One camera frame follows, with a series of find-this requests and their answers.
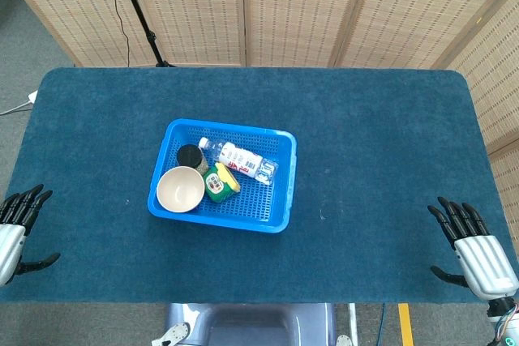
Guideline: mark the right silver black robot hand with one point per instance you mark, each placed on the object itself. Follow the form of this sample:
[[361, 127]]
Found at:
[[482, 259]]

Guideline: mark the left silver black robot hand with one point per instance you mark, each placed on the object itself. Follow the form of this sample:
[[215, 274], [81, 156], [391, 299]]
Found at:
[[10, 236]]

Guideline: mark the beige round bowl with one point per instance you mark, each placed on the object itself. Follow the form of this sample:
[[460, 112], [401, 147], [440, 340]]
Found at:
[[180, 189]]

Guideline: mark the clear jar with black lid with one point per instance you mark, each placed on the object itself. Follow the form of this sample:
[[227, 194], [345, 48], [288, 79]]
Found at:
[[190, 155]]

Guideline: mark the green yellow lid container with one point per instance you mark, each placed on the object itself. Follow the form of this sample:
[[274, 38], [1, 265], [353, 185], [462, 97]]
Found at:
[[217, 188]]

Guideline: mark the clear plastic water bottle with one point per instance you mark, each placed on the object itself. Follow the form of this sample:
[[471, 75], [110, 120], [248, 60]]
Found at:
[[241, 159]]

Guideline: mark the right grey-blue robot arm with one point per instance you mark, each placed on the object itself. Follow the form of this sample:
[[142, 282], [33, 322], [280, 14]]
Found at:
[[504, 321]]

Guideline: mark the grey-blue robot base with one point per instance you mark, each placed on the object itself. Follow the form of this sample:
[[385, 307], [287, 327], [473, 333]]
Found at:
[[251, 321]]

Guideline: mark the yellow floor tape strip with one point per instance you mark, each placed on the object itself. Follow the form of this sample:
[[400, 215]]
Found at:
[[405, 325]]

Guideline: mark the white power adapter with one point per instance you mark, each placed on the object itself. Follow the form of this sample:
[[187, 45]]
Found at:
[[32, 97]]

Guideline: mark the white floor strip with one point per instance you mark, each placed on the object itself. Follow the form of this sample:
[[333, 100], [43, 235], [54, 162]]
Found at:
[[353, 321]]

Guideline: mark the teal table carpet mat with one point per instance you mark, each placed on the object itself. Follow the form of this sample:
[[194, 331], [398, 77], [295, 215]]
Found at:
[[365, 151]]

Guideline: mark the blue perforated plastic basket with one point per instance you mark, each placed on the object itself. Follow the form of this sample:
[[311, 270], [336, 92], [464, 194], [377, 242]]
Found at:
[[259, 200]]

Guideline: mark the black tripod stand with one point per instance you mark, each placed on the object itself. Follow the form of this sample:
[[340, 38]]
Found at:
[[140, 18]]

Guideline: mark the white perforated metal bracket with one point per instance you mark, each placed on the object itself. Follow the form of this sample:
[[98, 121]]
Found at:
[[344, 341], [174, 333]]

